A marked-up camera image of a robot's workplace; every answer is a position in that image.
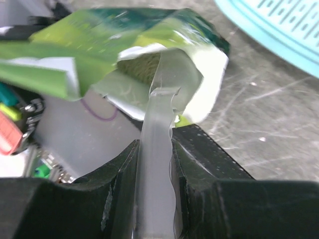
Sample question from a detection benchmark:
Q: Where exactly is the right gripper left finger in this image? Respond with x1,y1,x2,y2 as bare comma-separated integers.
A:
0,140,139,239

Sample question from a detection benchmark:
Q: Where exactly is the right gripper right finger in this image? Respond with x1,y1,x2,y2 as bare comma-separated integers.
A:
172,124,319,239

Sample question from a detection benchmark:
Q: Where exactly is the clear plastic scoop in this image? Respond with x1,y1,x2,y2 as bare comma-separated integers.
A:
133,49,203,239

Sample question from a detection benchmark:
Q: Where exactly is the green litter bag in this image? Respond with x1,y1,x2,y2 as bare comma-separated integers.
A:
0,8,230,127

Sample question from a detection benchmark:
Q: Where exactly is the teal litter box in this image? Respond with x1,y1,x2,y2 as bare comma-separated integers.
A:
215,0,319,77

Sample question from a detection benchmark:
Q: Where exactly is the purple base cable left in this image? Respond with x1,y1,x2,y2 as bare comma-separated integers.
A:
81,98,119,122

